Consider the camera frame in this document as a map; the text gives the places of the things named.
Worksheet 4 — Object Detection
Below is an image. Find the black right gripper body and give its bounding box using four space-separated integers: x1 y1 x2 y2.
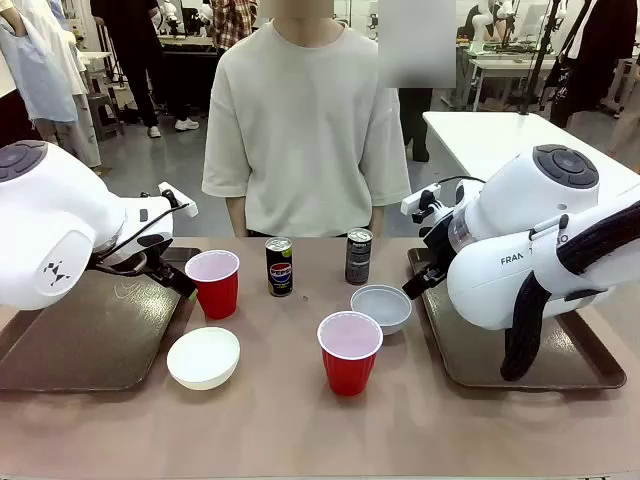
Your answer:
418 217 459 282

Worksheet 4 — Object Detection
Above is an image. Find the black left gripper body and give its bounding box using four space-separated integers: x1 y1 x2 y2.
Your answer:
92 234 174 281

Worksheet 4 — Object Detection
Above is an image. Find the person's right forearm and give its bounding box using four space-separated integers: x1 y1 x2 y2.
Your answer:
226 196 249 238

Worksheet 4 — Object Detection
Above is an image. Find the red plastic cup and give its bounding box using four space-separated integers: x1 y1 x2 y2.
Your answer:
184 249 242 321
317 310 385 397

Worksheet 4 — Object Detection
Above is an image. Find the grey-white bowl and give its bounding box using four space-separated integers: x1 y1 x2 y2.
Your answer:
349 284 414 337

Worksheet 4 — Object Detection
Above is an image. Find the black drink can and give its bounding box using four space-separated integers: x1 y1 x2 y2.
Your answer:
344 227 375 287

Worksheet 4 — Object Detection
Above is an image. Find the white bowl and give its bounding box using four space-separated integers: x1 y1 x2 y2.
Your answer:
165 326 242 392

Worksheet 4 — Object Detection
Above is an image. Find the brown plastic tray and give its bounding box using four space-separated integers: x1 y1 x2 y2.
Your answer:
406 246 628 391
0 246 204 393

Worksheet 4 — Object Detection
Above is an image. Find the black Pepsi can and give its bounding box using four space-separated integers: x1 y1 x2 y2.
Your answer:
264 236 295 299

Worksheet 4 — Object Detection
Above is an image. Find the white side table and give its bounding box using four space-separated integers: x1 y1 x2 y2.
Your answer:
421 110 640 202

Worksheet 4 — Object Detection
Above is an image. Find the bystander in black trousers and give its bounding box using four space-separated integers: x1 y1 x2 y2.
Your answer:
398 86 434 163

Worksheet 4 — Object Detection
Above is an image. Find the grey plastic stool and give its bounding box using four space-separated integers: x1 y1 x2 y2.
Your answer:
86 91 125 143

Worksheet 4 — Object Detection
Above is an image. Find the person in beige t-shirt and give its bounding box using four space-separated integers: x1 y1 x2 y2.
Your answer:
201 0 412 239

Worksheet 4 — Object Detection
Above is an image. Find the white background workbench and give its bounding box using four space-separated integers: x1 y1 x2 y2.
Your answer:
466 45 559 112

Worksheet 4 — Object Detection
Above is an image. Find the bystander in black clothes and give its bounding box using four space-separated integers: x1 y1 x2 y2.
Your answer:
89 0 207 139

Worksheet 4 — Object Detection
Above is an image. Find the hanging light blue shirt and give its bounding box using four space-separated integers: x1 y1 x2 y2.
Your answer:
0 0 90 124

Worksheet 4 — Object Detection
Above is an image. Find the hanging black garment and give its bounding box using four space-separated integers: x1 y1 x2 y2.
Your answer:
543 0 640 129

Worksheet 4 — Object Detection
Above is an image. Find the bystander in plaid shirt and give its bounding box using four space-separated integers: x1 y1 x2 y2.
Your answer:
209 0 259 57

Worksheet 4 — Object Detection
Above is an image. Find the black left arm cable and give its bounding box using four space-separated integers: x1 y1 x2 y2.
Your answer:
92 189 192 276

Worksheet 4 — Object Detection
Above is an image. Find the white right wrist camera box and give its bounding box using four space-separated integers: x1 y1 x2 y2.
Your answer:
400 184 442 215

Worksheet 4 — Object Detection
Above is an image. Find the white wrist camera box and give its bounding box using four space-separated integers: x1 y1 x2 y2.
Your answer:
400 184 442 215
158 181 199 218

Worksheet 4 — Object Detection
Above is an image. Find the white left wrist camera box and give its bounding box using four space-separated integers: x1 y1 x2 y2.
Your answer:
158 181 199 218

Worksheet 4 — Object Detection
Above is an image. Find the black braided cable bundle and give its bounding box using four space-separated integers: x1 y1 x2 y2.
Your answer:
499 200 640 382

